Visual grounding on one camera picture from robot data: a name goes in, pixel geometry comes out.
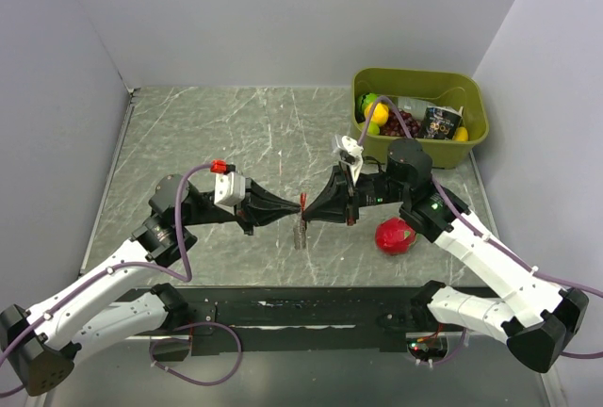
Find aluminium frame rail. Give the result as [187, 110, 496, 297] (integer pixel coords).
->
[25, 298, 566, 407]

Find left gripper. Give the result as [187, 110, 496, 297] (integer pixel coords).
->
[179, 177, 300, 236]

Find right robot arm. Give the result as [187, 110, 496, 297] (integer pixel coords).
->
[302, 136, 589, 373]

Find yellow lemon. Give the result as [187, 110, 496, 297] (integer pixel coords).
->
[364, 103, 389, 126]

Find green lime lower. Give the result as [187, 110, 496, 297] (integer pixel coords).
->
[361, 122, 381, 136]

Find green lime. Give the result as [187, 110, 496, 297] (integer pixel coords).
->
[361, 122, 381, 136]
[355, 93, 379, 113]

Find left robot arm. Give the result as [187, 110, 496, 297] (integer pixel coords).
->
[1, 165, 302, 397]

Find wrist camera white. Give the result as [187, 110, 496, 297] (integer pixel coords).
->
[332, 135, 364, 185]
[214, 171, 246, 207]

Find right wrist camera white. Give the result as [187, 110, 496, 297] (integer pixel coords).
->
[332, 135, 364, 185]

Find green lime upper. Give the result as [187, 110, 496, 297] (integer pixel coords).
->
[355, 93, 379, 113]

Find olive green plastic bin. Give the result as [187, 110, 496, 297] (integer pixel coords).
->
[350, 66, 491, 171]

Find black drink carton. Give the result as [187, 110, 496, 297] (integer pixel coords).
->
[418, 106, 463, 140]

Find red dragon fruit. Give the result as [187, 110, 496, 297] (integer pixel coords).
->
[374, 218, 416, 255]

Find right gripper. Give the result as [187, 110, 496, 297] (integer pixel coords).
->
[302, 159, 410, 224]

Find dark red grape bunch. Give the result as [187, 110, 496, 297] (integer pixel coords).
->
[380, 111, 421, 138]

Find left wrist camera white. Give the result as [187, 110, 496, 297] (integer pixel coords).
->
[214, 171, 246, 207]

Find small yellow fruit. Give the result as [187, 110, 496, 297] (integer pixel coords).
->
[453, 126, 469, 142]

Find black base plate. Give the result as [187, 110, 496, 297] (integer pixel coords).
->
[110, 286, 465, 356]

